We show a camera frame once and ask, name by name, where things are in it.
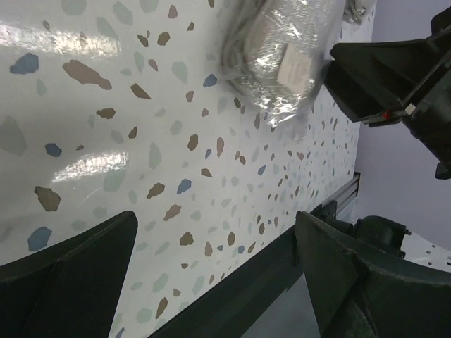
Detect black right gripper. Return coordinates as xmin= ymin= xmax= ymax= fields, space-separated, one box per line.
xmin=324 ymin=8 xmax=450 ymax=180

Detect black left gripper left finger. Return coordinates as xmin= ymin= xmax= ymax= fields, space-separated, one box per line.
xmin=1 ymin=211 xmax=138 ymax=337

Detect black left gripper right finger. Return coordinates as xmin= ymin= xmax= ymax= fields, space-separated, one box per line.
xmin=295 ymin=212 xmax=450 ymax=337

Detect silver sponge pack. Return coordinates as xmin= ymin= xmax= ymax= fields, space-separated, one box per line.
xmin=343 ymin=0 xmax=376 ymax=25
xmin=221 ymin=1 xmax=345 ymax=142

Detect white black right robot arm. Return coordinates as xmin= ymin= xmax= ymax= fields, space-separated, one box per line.
xmin=354 ymin=125 xmax=450 ymax=272

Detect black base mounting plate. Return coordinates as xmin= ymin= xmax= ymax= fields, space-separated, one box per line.
xmin=153 ymin=214 xmax=340 ymax=337

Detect aluminium frame rail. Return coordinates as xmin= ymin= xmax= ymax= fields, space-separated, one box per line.
xmin=333 ymin=173 xmax=360 ymax=213

